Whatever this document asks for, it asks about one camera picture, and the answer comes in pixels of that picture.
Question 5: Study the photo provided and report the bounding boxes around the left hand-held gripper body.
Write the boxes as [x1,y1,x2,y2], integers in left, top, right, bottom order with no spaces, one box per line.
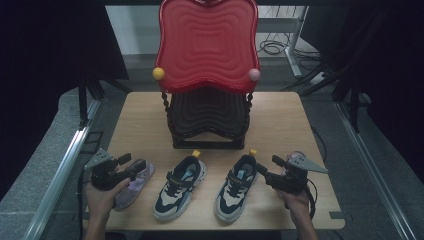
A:
[83,148,133,192]

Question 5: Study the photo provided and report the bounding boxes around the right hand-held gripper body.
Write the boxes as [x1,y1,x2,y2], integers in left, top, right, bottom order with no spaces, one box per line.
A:
[265,155,329,195]

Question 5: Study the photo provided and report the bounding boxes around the navy and white sneaker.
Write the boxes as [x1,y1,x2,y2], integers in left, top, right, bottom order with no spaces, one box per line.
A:
[214,148,259,224]
[153,149,208,223]

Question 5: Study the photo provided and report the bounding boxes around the red and black shoe rack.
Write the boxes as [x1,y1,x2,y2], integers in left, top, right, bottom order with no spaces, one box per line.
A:
[152,0,262,150]

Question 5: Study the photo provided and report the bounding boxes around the person's left hand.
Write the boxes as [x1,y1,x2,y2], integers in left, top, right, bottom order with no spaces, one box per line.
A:
[83,178,132,219]

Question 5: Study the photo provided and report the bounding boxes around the person's right hand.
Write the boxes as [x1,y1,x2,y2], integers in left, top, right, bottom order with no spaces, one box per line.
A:
[276,190,311,221]

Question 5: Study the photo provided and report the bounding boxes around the black stand leg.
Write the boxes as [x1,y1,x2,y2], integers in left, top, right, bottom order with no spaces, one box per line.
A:
[332,75,363,134]
[77,73,105,130]

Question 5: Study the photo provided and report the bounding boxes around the white power strip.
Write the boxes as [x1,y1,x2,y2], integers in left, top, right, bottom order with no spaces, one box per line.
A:
[309,71,327,86]

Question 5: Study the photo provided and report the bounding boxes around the black curtain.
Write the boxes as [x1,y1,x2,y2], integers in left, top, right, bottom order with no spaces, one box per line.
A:
[0,0,130,201]
[299,0,424,184]

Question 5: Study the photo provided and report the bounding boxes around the white metal stand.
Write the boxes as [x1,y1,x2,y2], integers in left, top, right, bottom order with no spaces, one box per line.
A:
[284,5,310,79]

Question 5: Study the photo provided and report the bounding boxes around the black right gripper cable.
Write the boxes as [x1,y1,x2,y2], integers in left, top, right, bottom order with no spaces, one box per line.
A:
[304,178,318,221]

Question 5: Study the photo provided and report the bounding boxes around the aluminium rail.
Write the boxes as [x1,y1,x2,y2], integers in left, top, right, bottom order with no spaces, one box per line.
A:
[22,99,102,240]
[334,99,418,240]

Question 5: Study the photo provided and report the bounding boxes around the black cable beside table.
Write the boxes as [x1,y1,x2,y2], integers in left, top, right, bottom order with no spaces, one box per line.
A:
[310,125,330,165]

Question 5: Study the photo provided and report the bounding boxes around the black floor cables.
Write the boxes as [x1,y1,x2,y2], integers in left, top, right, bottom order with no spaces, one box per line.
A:
[257,39,322,63]

